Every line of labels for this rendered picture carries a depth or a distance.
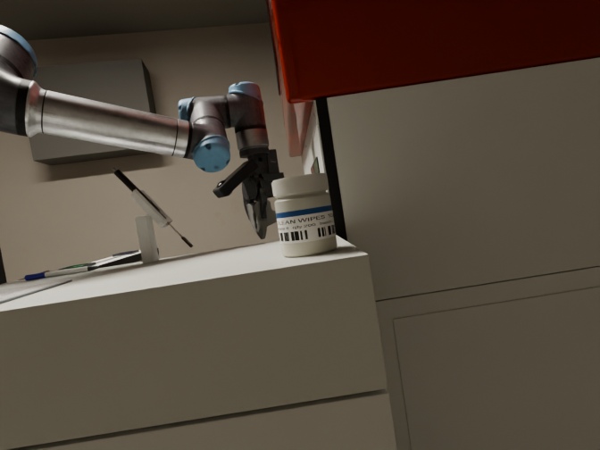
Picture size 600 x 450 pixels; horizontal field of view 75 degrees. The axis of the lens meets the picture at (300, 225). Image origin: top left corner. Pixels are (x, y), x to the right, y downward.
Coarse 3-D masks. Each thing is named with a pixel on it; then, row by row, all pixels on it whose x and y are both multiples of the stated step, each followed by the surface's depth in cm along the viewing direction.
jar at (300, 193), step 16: (304, 176) 45; (320, 176) 46; (272, 192) 48; (288, 192) 45; (304, 192) 45; (320, 192) 46; (288, 208) 45; (304, 208) 45; (320, 208) 46; (288, 224) 46; (304, 224) 45; (320, 224) 45; (288, 240) 46; (304, 240) 45; (320, 240) 45; (336, 240) 48; (288, 256) 47
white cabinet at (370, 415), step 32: (224, 416) 41; (256, 416) 41; (288, 416) 41; (320, 416) 41; (352, 416) 41; (384, 416) 41; (32, 448) 41; (64, 448) 40; (96, 448) 40; (128, 448) 41; (160, 448) 41; (192, 448) 41; (224, 448) 41; (256, 448) 41; (288, 448) 41; (320, 448) 41; (352, 448) 41; (384, 448) 41
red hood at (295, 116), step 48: (288, 0) 72; (336, 0) 73; (384, 0) 73; (432, 0) 73; (480, 0) 73; (528, 0) 73; (576, 0) 74; (288, 48) 73; (336, 48) 73; (384, 48) 73; (432, 48) 73; (480, 48) 74; (528, 48) 74; (576, 48) 74; (288, 96) 74; (288, 144) 125
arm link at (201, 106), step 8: (208, 96) 88; (216, 96) 88; (224, 96) 89; (184, 104) 86; (192, 104) 86; (200, 104) 86; (208, 104) 86; (216, 104) 87; (224, 104) 87; (184, 112) 86; (192, 112) 85; (200, 112) 84; (208, 112) 84; (216, 112) 85; (224, 112) 88; (184, 120) 86; (192, 120) 84; (224, 120) 88
